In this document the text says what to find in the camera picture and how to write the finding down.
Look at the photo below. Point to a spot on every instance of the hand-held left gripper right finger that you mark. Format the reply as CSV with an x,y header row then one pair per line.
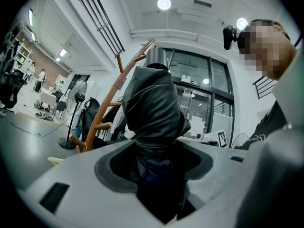
x,y
280,170

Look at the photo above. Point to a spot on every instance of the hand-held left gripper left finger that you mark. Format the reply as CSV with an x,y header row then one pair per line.
x,y
83,198

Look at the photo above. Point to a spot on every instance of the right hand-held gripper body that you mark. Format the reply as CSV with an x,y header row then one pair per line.
x,y
222,138

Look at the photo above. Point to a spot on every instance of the black cylinder object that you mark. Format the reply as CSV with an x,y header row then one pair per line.
x,y
152,103

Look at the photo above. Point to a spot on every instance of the wooden coat stand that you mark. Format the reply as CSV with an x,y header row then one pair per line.
x,y
106,106

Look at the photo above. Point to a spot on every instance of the white taped paper sheet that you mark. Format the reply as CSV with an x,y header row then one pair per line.
x,y
197,125

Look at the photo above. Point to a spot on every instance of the person's black printed shirt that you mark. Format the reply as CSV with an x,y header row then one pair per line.
x,y
268,127

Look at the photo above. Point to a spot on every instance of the light wooden clothes hanger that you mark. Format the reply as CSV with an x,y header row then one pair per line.
x,y
55,160

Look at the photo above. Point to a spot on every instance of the black framed glass door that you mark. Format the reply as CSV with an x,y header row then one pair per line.
x,y
197,65

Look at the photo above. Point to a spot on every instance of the black mesh office chair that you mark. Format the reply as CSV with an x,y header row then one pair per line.
x,y
90,113
12,87

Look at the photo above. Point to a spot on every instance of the black round floor device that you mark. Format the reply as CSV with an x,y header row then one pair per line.
x,y
45,116

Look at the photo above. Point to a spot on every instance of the black dining chair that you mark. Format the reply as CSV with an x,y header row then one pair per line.
x,y
60,104

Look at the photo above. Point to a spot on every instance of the person's head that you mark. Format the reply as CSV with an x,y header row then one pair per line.
x,y
268,49

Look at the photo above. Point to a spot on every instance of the black standing fan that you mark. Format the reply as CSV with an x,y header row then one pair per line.
x,y
80,97

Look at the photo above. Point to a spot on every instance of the table with white cloth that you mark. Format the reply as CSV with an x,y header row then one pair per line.
x,y
47,97

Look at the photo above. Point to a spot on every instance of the round ceiling light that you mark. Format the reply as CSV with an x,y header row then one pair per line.
x,y
241,23
164,3

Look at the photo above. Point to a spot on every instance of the black head-mounted camera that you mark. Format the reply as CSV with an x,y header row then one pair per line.
x,y
230,37

